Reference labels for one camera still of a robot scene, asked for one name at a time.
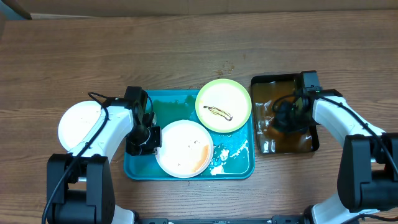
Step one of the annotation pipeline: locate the teal plastic tray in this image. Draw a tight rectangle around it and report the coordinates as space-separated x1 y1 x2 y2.
124 90 255 180

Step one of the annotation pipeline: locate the brown cardboard wall panel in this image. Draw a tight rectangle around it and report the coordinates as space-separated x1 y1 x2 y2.
1 0 397 19

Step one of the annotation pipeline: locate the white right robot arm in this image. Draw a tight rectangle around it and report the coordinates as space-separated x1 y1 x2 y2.
272 90 397 223

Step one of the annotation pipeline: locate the white plate with sauce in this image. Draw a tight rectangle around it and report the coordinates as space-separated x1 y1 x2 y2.
155 119 214 179

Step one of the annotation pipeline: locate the black tray with brown water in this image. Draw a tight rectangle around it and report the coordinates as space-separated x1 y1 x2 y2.
251 73 320 154

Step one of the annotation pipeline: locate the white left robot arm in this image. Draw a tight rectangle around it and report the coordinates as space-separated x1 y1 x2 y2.
41 98 162 223

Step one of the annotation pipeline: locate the yellow-green plate with sauce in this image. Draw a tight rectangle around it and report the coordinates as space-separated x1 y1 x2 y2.
195 78 252 133

